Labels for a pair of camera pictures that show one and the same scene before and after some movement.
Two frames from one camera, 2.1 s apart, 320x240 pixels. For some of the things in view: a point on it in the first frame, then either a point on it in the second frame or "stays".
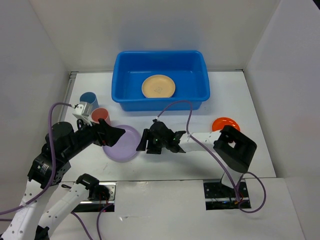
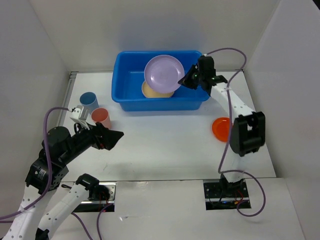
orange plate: x=219 y=123 stays
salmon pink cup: x=97 y=113 stays
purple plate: x=124 y=148 -> x=162 y=73
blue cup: x=90 y=97 stays
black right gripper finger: x=143 y=144 -> x=192 y=79
